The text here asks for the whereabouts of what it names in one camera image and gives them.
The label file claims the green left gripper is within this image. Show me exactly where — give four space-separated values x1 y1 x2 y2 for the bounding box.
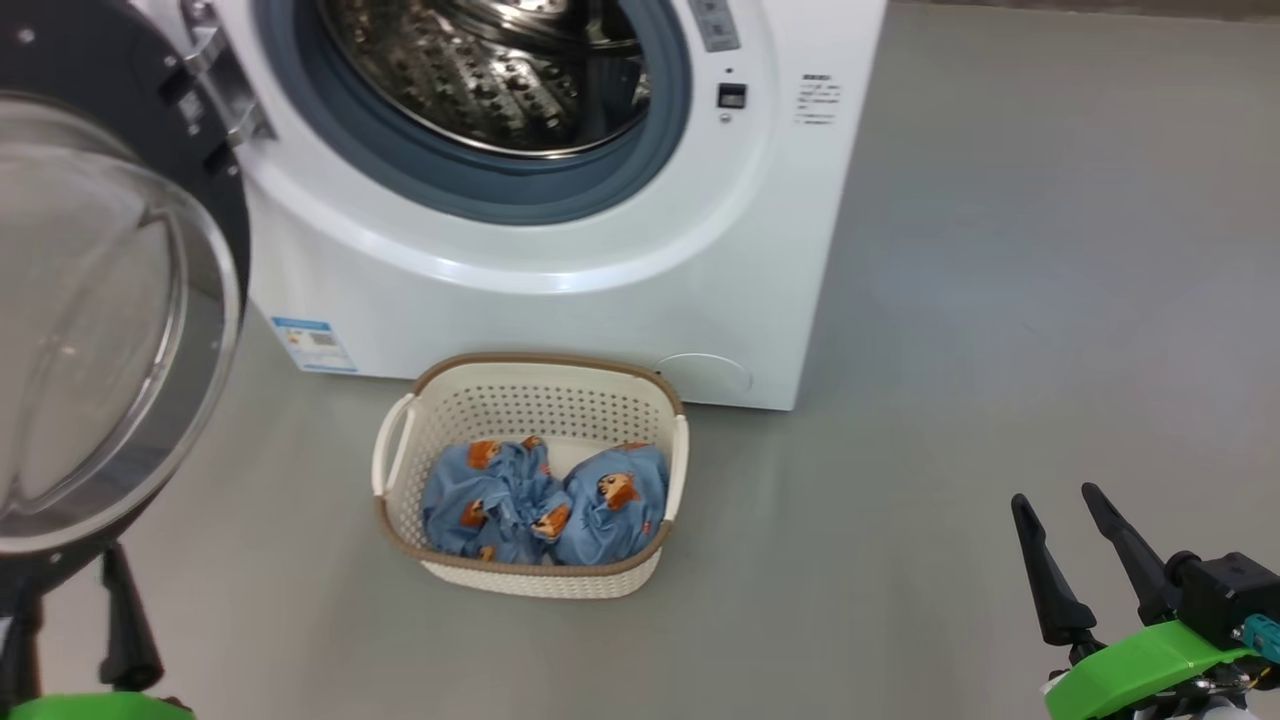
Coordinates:
0 543 196 720

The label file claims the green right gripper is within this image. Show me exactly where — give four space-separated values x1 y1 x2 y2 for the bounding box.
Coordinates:
1010 483 1256 720

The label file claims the round black glass washer door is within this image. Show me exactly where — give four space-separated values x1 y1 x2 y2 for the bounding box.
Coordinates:
0 0 251 601

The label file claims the blue garment with orange print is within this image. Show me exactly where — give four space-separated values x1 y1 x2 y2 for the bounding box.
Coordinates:
550 443 671 566
420 437 571 563

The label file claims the metal door hinge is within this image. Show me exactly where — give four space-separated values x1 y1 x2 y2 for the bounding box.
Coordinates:
180 0 277 147

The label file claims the white front-load washing machine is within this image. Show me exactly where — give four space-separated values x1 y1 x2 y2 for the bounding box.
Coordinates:
130 0 889 411

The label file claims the stainless steel washing machine drum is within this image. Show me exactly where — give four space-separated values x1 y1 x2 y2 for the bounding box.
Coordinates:
320 0 651 159

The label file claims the blue energy label sticker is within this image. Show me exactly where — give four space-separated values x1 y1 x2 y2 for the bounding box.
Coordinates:
271 317 358 374

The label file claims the round white filter cover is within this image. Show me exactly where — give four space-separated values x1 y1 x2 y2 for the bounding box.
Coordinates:
655 353 753 397

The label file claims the cream perforated plastic laundry basket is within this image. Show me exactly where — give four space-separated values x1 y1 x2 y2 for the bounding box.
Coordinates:
372 352 691 599

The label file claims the black printed text label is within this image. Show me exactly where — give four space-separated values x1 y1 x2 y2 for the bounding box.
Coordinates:
795 72 842 126

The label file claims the grey warning sticker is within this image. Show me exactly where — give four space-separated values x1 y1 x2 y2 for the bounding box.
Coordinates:
688 0 742 53

